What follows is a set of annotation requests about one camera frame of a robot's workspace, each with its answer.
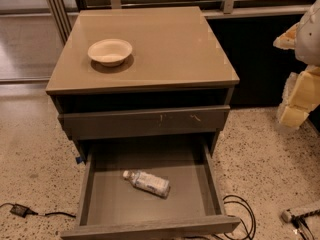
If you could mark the clear plastic bottle blue label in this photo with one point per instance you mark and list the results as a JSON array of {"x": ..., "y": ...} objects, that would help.
[{"x": 148, "y": 182}]

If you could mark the open grey middle drawer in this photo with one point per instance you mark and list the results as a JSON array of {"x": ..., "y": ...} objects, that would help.
[{"x": 110, "y": 208}]

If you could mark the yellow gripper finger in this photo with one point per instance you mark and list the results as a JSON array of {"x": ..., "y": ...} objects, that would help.
[
  {"x": 286, "y": 40},
  {"x": 301, "y": 96}
]

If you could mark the blue tape piece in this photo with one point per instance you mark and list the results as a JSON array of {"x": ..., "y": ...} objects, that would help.
[{"x": 79, "y": 160}]

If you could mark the grey drawer cabinet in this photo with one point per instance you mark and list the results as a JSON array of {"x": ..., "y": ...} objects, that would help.
[{"x": 176, "y": 62}]

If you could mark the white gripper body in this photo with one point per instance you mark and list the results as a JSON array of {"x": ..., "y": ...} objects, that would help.
[{"x": 309, "y": 42}]

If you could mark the black power adapter with cable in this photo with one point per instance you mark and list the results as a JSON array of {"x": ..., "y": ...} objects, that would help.
[{"x": 23, "y": 211}]

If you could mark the white paper bowl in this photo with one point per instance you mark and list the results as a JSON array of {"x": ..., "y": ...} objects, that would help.
[{"x": 110, "y": 52}]

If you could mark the closed grey top drawer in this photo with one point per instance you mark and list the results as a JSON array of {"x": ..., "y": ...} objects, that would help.
[{"x": 149, "y": 122}]

